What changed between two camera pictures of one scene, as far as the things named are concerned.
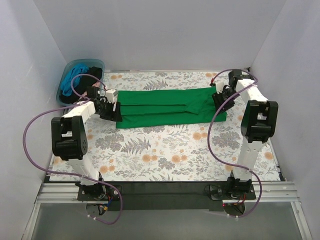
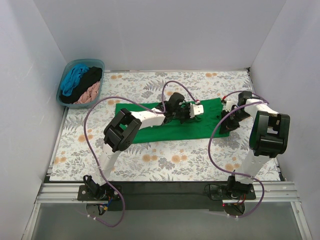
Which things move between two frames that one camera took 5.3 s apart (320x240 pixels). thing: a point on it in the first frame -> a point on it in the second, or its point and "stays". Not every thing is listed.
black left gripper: [111, 110] -> [187, 113]
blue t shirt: [77, 70] stays
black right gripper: [222, 100] -> [227, 122]
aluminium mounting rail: [265, 192] stays
